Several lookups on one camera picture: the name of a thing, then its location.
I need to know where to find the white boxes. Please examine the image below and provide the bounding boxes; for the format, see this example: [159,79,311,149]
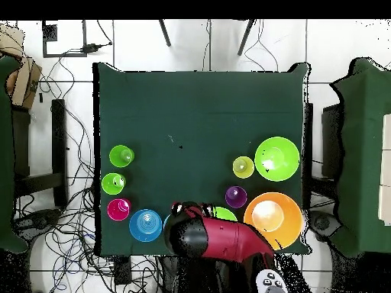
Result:
[377,113,391,226]

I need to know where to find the brown cardboard box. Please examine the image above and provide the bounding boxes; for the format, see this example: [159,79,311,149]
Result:
[0,24,43,110]

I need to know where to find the black stand base with knob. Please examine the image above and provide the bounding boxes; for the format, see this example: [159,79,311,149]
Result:
[13,208,62,236]

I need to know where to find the black bench frame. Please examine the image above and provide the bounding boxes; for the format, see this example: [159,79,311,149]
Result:
[11,98,69,208]

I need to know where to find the red plastic cup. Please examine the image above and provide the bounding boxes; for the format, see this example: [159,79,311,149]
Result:
[106,198,132,221]

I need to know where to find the black power strip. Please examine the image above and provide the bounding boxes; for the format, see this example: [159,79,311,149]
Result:
[114,256,132,285]

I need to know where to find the black square floor frame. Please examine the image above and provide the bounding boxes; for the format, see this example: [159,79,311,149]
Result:
[41,20,88,58]

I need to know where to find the green plastic bowl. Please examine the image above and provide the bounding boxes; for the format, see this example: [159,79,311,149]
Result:
[254,136,301,182]
[212,206,238,223]

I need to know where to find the yellow plastic cup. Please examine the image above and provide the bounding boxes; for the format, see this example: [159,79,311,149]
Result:
[232,156,255,179]

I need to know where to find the black power adapter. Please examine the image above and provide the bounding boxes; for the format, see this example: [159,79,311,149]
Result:
[82,43,112,53]

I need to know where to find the dark green table cloth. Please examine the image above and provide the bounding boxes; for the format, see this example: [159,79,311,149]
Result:
[92,62,311,256]

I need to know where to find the black tripod leg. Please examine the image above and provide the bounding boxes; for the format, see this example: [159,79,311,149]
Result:
[158,19,172,47]
[237,19,256,56]

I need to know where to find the purple plastic cup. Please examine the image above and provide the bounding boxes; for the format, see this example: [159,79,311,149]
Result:
[225,185,248,209]

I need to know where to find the green-clothed side table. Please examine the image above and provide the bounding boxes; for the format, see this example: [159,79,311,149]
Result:
[329,57,391,257]
[0,56,30,253]

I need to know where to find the green plastic cup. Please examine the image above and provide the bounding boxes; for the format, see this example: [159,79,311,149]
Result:
[108,144,135,169]
[101,172,127,195]

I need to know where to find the large orange plastic bowl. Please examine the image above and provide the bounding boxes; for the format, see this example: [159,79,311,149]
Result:
[243,192,304,251]

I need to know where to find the translucent blue plastic bowl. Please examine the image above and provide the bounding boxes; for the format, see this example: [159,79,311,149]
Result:
[128,208,163,243]

